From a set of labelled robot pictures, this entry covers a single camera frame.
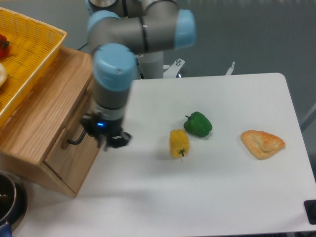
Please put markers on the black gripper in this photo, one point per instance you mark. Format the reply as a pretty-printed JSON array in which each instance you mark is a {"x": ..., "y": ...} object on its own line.
[{"x": 108, "y": 133}]

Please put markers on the wooden top drawer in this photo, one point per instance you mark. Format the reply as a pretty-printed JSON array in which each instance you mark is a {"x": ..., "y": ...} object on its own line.
[{"x": 74, "y": 143}]

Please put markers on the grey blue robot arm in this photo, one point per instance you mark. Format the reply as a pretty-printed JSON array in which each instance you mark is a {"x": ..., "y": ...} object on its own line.
[{"x": 117, "y": 32}]

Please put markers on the wooden drawer cabinet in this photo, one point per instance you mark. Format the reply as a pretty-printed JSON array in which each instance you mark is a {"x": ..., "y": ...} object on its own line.
[{"x": 34, "y": 142}]

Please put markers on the yellow toy bell pepper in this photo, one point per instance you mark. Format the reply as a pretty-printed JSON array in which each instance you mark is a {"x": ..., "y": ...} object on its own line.
[{"x": 179, "y": 144}]

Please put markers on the green toy bell pepper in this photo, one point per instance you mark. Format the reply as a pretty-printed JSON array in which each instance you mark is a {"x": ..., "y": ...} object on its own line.
[{"x": 198, "y": 124}]

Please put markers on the dark metal pot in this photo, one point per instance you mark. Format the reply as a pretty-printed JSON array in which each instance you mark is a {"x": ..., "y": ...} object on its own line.
[{"x": 13, "y": 204}]

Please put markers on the yellow plastic basket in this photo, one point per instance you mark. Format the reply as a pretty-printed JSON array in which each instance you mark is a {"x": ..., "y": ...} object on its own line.
[{"x": 33, "y": 47}]

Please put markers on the white toy food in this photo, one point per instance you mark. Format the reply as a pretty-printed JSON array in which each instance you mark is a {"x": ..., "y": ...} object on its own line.
[{"x": 3, "y": 74}]

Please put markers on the red toy pepper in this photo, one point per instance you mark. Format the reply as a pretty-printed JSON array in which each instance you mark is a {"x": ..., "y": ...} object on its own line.
[{"x": 4, "y": 46}]

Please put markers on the toy pastry bread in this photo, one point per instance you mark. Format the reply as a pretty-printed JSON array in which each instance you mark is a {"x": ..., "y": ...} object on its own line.
[{"x": 262, "y": 145}]

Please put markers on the black table corner socket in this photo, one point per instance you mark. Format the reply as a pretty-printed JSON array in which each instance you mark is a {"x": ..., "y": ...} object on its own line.
[{"x": 310, "y": 208}]

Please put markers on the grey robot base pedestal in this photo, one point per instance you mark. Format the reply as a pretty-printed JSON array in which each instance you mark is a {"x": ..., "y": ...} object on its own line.
[{"x": 150, "y": 65}]

